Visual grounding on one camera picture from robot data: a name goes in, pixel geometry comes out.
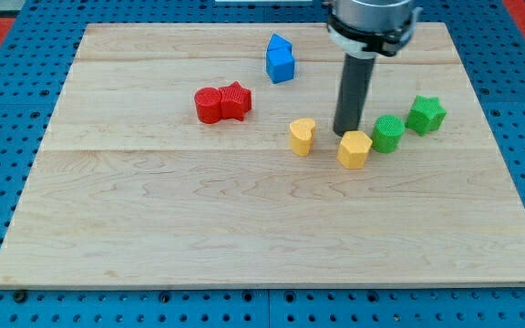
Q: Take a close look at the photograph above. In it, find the yellow heart block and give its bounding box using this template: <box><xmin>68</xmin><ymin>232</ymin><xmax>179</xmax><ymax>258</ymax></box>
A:
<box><xmin>289</xmin><ymin>118</ymin><xmax>316</xmax><ymax>157</ymax></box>

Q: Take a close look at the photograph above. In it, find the blue cube block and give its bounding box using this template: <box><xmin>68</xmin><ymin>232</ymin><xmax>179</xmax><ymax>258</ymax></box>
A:
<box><xmin>266</xmin><ymin>48</ymin><xmax>295</xmax><ymax>84</ymax></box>

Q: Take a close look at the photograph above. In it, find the red cylinder block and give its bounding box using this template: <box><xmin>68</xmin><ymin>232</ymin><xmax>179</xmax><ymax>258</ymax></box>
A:
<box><xmin>194</xmin><ymin>87</ymin><xmax>221</xmax><ymax>124</ymax></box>

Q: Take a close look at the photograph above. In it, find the red star block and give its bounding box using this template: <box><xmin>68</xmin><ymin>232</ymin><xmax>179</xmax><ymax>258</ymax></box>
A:
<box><xmin>219</xmin><ymin>81</ymin><xmax>252</xmax><ymax>121</ymax></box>

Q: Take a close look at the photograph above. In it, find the green star block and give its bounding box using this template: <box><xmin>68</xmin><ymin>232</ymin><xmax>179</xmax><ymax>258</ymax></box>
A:
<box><xmin>405</xmin><ymin>95</ymin><xmax>448</xmax><ymax>136</ymax></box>

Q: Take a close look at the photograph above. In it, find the yellow hexagon block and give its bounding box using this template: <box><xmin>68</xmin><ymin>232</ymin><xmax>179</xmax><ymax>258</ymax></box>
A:
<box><xmin>336</xmin><ymin>130</ymin><xmax>373</xmax><ymax>169</ymax></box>

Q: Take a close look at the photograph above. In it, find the light wooden board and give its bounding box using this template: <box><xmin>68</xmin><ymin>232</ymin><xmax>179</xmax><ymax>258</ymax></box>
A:
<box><xmin>0</xmin><ymin>23</ymin><xmax>525</xmax><ymax>291</ymax></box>

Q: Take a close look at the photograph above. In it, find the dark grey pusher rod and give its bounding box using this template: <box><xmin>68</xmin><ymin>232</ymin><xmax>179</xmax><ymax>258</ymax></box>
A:
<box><xmin>333</xmin><ymin>55</ymin><xmax>376</xmax><ymax>137</ymax></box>

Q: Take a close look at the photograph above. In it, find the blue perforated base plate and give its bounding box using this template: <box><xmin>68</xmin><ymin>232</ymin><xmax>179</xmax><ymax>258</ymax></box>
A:
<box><xmin>0</xmin><ymin>0</ymin><xmax>525</xmax><ymax>327</ymax></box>

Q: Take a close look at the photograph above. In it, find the green cylinder block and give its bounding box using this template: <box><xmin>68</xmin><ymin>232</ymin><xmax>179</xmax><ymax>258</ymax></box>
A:
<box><xmin>371</xmin><ymin>115</ymin><xmax>405</xmax><ymax>153</ymax></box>

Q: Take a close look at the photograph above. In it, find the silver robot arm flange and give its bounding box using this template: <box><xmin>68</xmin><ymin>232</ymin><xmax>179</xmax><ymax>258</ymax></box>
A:
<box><xmin>326</xmin><ymin>0</ymin><xmax>422</xmax><ymax>59</ymax></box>

